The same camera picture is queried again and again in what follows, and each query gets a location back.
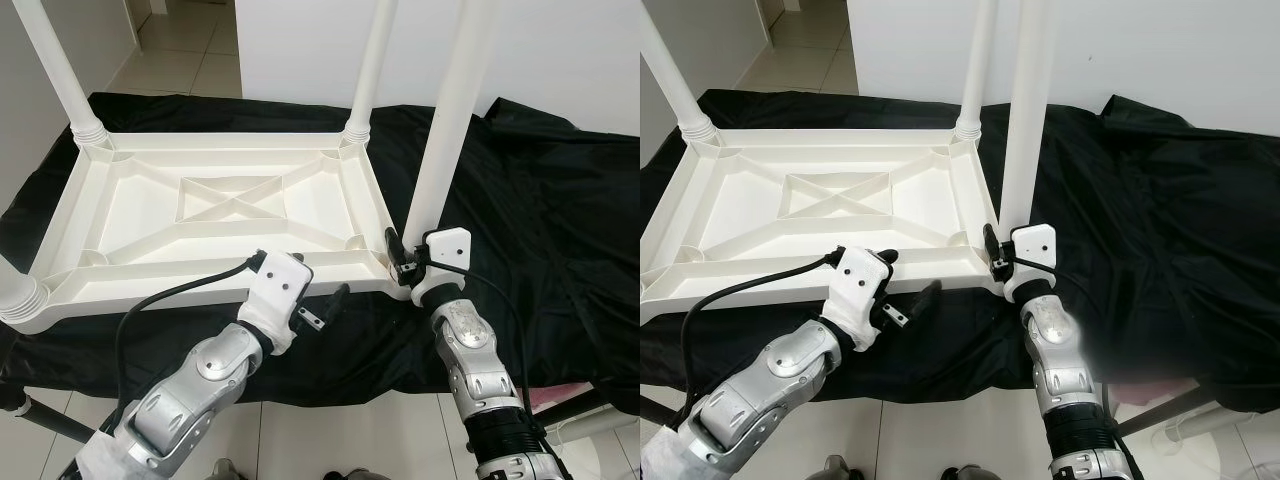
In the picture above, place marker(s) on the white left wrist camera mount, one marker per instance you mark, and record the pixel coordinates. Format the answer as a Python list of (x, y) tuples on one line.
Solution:
[(858, 290), (278, 295)]

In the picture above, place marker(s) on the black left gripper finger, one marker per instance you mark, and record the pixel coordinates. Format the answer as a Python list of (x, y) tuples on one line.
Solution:
[(888, 258), (924, 298), (336, 296)]

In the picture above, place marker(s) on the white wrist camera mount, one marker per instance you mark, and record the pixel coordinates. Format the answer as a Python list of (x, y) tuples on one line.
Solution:
[(278, 295), (858, 290), (1033, 245), (445, 250)]

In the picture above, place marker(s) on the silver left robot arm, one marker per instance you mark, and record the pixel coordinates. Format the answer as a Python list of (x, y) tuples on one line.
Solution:
[(180, 390), (750, 390)]

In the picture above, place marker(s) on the black cloth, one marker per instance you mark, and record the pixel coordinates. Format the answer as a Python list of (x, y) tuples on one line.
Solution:
[(560, 220), (1180, 230)]

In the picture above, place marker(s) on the white plastic table top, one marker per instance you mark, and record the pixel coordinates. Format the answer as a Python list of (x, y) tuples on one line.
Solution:
[(130, 210), (740, 210)]

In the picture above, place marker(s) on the pink sheet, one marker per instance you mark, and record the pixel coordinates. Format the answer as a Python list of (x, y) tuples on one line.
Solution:
[(552, 395), (1148, 390)]

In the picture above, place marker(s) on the white round lamp base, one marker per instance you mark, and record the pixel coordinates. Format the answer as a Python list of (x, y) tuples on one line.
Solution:
[(1225, 455), (610, 455)]

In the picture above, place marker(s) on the white plastic table leg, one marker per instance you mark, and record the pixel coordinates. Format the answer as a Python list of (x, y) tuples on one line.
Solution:
[(22, 292), (675, 70), (1028, 110), (978, 70), (55, 65), (372, 70), (450, 110)]

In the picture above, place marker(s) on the grey robot right leg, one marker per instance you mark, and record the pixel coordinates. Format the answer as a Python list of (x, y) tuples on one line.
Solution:
[(962, 473), (348, 474)]

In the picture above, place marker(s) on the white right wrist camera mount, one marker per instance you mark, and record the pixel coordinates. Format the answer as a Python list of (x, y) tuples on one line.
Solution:
[(1033, 245), (445, 250)]

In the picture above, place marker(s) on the black metal stand leg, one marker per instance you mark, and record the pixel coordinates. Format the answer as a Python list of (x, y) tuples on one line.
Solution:
[(1170, 410), (575, 408), (662, 412), (50, 418)]

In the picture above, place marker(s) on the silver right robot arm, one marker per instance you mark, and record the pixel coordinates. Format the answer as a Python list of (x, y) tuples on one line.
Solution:
[(1065, 370), (480, 370)]

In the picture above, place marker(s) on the silver lamp pole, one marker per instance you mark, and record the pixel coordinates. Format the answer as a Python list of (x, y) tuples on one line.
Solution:
[(1205, 425), (605, 422)]

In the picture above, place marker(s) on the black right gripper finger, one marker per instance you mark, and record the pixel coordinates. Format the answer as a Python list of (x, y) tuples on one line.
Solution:
[(992, 243), (394, 248)]

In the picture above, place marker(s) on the white door frame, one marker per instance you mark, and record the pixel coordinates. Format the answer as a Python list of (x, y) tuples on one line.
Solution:
[(135, 20), (768, 18)]

